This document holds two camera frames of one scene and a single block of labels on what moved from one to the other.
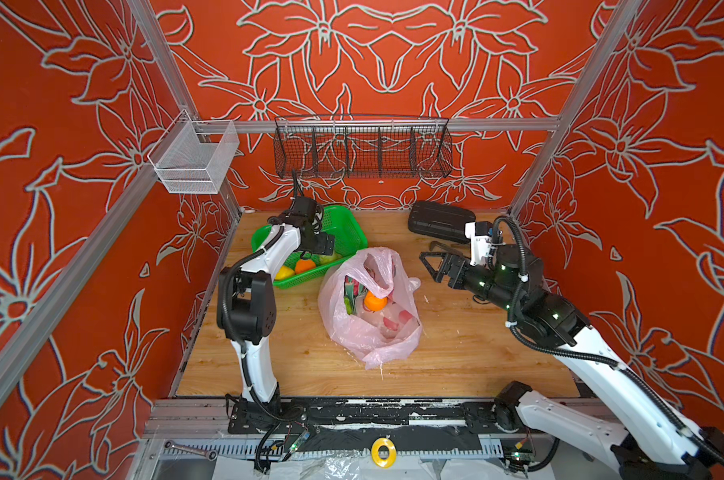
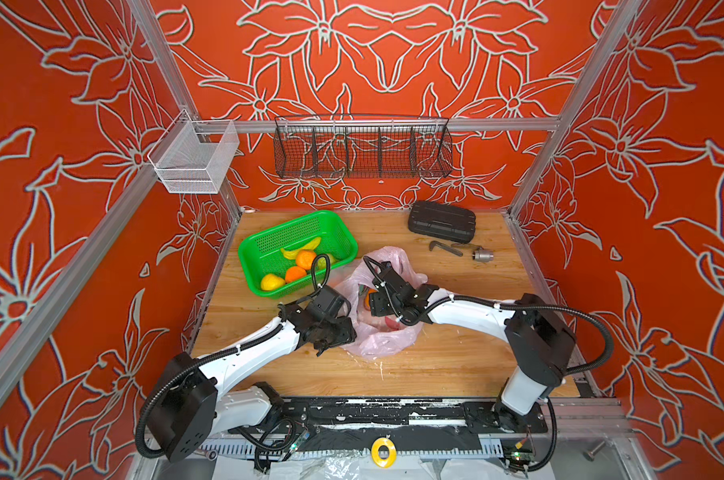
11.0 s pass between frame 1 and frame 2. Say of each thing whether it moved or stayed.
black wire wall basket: stayed
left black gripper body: moved
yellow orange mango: moved
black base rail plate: stayed
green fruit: stayed
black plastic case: stayed
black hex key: stayed
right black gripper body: moved
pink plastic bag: moved
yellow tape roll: stayed
